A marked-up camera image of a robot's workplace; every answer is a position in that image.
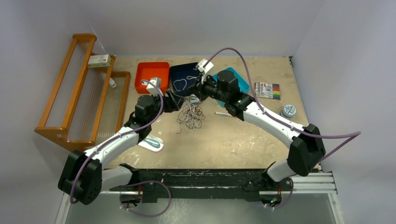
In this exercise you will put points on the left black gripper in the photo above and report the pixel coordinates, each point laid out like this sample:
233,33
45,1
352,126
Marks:
173,102

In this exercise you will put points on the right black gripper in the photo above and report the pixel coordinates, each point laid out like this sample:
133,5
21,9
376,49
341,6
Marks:
198,90

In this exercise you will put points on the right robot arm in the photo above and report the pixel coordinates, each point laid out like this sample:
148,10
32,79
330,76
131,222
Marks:
305,148

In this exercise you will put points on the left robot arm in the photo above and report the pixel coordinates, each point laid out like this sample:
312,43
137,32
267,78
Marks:
82,177

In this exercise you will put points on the light blue stapler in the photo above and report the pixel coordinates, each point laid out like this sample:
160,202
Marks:
194,99

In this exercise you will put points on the dark blue tray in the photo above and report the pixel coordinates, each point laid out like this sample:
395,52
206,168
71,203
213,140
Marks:
182,77

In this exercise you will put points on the white red marker pen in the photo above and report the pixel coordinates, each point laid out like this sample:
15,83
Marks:
223,114

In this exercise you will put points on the orange tray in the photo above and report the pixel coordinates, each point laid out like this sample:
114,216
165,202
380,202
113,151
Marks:
149,70

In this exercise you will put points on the light blue tray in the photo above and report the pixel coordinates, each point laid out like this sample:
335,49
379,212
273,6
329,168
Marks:
243,85

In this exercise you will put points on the scissors blister pack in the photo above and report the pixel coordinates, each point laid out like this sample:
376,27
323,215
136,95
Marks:
152,143

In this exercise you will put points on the marker pen pack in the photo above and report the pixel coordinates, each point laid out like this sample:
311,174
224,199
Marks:
266,90

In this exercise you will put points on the wooden rack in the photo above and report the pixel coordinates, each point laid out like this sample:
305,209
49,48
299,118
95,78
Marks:
83,109

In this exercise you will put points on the small white red box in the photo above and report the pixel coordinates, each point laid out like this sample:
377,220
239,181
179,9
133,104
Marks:
97,61

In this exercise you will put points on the blue white round tin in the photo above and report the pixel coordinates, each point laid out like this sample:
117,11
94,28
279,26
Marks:
288,111

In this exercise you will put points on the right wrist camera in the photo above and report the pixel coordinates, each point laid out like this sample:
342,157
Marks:
205,69

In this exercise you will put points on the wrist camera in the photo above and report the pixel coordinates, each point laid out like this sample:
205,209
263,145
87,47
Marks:
205,69
153,87

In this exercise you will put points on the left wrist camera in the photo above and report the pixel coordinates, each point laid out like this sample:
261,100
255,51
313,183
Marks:
153,87

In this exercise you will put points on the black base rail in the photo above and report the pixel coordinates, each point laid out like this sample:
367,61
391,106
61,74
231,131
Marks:
249,184

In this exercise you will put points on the aluminium frame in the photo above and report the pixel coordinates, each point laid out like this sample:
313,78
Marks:
312,201

